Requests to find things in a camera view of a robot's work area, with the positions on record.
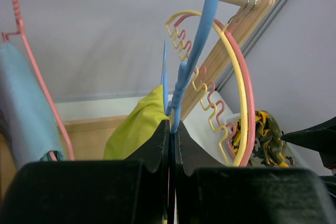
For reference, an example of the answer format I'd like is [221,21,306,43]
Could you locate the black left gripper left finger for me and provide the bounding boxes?
[1,120,170,223]

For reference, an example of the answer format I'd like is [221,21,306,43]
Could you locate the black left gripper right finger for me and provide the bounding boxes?
[175,124,335,223]

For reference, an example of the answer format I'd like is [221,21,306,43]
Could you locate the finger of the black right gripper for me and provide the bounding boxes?
[281,118,335,151]

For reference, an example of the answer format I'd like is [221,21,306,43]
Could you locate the yellow-green trousers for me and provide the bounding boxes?
[103,85,168,160]

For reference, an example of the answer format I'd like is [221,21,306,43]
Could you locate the light blue trousers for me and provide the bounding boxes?
[1,43,65,168]

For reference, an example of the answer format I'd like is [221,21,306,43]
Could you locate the camouflage trousers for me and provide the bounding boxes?
[243,110,300,168]

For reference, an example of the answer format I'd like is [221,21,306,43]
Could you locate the yellow plastic hanger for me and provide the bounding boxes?
[165,10,249,167]

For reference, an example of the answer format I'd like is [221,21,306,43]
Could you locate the wooden clothes rack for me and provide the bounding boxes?
[0,0,278,190]

